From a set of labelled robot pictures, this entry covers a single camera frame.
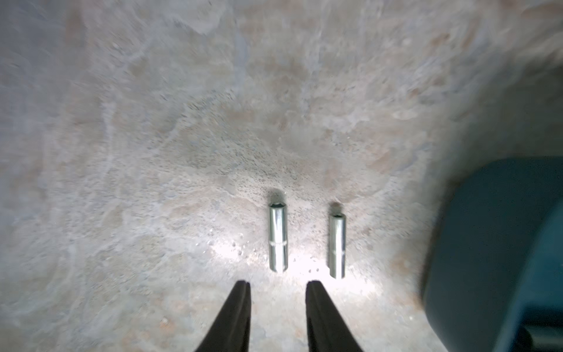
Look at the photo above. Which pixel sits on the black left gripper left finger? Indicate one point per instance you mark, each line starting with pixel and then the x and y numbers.
pixel 231 328

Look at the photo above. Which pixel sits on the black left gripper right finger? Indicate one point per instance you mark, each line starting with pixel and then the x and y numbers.
pixel 326 329

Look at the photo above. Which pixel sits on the silver socket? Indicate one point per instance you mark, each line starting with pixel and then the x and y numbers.
pixel 336 244
pixel 277 239
pixel 542 338

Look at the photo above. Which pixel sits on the teal plastic storage box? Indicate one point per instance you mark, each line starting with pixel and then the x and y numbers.
pixel 497 262

